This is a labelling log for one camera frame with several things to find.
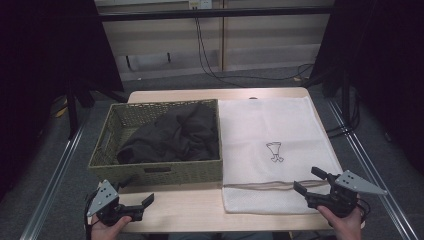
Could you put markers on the white mesh laundry bag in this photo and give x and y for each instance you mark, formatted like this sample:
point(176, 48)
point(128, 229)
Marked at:
point(266, 126)

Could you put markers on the black horizontal bar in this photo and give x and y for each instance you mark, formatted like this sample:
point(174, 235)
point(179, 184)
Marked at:
point(200, 14)

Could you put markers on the white wall socket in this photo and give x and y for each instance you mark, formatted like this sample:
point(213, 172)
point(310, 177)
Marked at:
point(200, 4)

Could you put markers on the metal floor rail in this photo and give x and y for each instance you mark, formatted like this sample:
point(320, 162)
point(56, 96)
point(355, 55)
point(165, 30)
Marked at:
point(53, 183)
point(376, 166)

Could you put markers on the black curtain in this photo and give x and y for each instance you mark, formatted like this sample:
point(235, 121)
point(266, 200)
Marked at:
point(383, 66)
point(40, 66)

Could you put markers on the person's right hand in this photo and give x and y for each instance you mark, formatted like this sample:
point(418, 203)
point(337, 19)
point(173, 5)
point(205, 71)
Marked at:
point(346, 228)

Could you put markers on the yellow tape piece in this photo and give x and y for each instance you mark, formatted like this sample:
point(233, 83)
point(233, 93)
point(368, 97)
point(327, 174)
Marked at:
point(61, 112)

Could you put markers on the green woven basket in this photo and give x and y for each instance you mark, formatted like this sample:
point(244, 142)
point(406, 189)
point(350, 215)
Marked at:
point(133, 116)

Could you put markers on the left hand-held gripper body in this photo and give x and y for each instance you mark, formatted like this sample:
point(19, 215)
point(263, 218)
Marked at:
point(104, 200)

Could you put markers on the dark round table cap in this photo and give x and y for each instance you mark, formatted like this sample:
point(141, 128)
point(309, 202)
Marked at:
point(253, 98)

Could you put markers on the black garment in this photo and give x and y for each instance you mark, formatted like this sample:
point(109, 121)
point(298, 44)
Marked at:
point(180, 133)

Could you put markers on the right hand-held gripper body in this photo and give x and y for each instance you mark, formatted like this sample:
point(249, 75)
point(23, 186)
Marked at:
point(343, 196)

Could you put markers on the black stand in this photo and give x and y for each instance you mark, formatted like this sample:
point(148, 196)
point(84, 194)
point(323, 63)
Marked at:
point(345, 96)
point(71, 113)

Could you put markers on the person's left hand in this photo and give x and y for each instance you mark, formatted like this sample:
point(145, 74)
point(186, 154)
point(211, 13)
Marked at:
point(105, 232)

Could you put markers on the person's lap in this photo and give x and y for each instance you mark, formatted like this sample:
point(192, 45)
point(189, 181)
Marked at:
point(220, 236)

